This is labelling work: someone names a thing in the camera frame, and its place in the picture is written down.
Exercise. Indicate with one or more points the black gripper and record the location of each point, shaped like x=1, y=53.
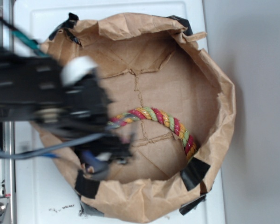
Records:
x=89, y=116

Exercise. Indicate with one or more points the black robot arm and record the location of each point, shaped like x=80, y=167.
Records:
x=67, y=101

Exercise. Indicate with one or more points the brown paper bag bin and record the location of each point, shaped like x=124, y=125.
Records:
x=149, y=61

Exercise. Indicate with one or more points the multicolour twisted rope toy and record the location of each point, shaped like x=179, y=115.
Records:
x=163, y=118

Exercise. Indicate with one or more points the metal frame rail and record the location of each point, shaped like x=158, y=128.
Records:
x=8, y=213

